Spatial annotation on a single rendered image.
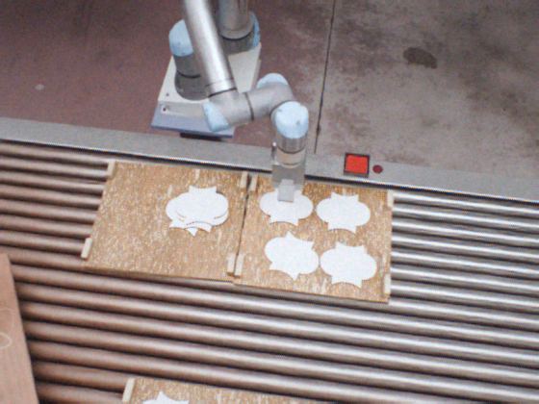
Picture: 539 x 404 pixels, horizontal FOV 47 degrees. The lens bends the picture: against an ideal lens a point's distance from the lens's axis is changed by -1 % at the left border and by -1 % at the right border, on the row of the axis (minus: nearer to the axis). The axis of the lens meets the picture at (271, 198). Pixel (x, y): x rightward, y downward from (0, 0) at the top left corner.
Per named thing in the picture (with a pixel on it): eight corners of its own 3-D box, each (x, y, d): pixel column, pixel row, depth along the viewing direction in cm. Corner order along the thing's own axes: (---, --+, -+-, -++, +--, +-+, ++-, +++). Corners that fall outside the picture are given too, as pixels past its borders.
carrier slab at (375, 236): (252, 178, 183) (252, 175, 182) (391, 194, 181) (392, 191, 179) (233, 285, 164) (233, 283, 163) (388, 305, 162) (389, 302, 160)
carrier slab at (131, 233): (114, 164, 185) (113, 161, 184) (249, 176, 183) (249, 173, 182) (82, 267, 166) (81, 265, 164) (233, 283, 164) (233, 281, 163)
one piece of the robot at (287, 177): (267, 171, 148) (267, 208, 162) (304, 176, 148) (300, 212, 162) (272, 133, 155) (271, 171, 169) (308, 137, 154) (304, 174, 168)
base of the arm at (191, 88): (179, 65, 205) (173, 43, 196) (223, 66, 203) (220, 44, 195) (170, 100, 197) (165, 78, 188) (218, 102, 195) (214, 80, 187)
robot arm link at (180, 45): (169, 54, 194) (162, 20, 182) (211, 42, 196) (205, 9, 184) (179, 80, 188) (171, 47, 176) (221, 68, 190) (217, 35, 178)
